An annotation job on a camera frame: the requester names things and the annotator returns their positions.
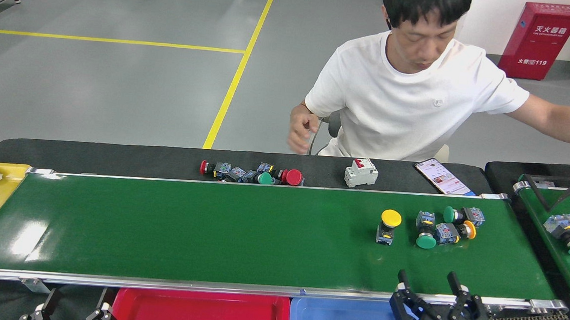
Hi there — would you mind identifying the smartphone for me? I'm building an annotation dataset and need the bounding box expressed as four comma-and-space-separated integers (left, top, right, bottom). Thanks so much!
412, 157, 478, 197

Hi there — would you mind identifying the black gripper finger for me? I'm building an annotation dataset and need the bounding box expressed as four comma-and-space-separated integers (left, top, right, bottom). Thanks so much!
76, 286, 121, 320
18, 286, 63, 320

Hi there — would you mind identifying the thick black cable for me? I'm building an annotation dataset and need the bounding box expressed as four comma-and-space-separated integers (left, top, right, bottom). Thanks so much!
521, 169, 570, 214

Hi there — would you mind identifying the white circuit breaker red lever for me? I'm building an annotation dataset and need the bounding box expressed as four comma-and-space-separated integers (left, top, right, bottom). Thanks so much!
343, 157, 380, 190

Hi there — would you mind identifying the red plastic bin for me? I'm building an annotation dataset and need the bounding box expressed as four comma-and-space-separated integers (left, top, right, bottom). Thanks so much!
111, 284, 292, 320

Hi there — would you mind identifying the person's right hand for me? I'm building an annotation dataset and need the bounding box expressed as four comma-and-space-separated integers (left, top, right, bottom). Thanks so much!
285, 104, 322, 156

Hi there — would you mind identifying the red fire extinguisher box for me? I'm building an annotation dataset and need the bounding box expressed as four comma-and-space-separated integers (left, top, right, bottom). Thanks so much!
496, 0, 570, 83

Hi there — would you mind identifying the blue-grey switch contact block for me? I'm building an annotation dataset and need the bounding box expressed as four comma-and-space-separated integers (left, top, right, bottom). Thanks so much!
226, 166, 249, 183

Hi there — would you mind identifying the green side belt conveyor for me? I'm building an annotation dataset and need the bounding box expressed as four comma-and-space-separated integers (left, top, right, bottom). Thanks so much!
505, 174, 570, 305

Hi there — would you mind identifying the person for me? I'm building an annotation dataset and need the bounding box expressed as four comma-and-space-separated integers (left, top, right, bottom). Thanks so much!
285, 0, 570, 174

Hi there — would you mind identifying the yellow push button switch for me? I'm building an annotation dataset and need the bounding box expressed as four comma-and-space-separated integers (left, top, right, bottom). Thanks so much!
375, 208, 403, 247

